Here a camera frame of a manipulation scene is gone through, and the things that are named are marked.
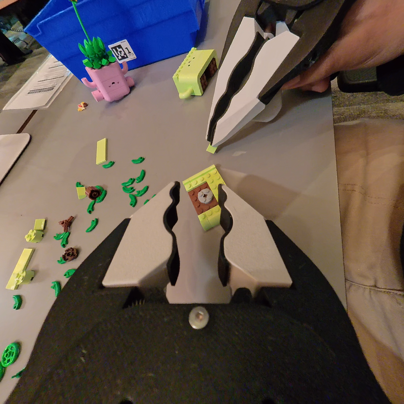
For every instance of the large lime smooth tile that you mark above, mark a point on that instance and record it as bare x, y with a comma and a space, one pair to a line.
101, 151

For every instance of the white printed tag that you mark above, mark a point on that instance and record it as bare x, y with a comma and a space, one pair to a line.
122, 50

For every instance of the blue plastic bin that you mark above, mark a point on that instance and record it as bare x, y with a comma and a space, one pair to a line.
142, 22

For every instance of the small lime hollow brick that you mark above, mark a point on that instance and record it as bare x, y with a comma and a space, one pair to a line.
211, 149

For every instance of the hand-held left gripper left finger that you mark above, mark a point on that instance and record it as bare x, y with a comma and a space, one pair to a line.
139, 252

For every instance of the scattered green leaf pieces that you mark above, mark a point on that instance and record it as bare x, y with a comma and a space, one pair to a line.
140, 176

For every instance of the white printed sheet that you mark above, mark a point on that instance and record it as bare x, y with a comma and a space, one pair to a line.
41, 85

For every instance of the brown studded plate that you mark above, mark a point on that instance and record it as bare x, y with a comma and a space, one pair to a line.
195, 202

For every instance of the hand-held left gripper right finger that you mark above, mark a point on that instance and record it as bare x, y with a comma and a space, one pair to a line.
255, 252

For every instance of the grey round plate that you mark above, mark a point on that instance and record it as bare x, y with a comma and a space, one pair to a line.
205, 197

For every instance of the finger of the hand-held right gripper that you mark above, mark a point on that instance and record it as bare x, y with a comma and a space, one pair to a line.
265, 69
235, 53

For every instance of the long lime curved brick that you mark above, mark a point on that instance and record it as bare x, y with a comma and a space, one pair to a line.
199, 176
213, 221

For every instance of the lime slope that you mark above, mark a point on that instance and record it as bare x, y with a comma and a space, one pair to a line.
81, 193

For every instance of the pale rounded board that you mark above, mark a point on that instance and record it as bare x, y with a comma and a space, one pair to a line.
11, 151

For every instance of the person's right hand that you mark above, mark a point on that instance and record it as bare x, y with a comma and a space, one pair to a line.
366, 38

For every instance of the small lime curved brick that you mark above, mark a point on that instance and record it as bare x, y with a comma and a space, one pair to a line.
186, 185
203, 221

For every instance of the grey patterned fabric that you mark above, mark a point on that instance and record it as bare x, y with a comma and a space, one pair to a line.
366, 107

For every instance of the brown round holed plate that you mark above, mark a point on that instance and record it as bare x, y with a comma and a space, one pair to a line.
70, 254

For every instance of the lime square tile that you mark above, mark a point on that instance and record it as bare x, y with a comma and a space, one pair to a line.
39, 224

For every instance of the green round gear piece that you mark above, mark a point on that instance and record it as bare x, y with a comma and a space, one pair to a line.
10, 354
2, 372

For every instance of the brown three-pronged piece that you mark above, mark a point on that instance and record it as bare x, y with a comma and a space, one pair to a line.
66, 224

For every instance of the brown round brick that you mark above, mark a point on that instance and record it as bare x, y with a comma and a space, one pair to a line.
93, 192

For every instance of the large lime brick assembly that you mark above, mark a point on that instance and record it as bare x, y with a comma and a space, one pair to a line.
191, 69

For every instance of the pink toy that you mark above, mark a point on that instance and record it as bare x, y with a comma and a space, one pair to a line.
109, 83

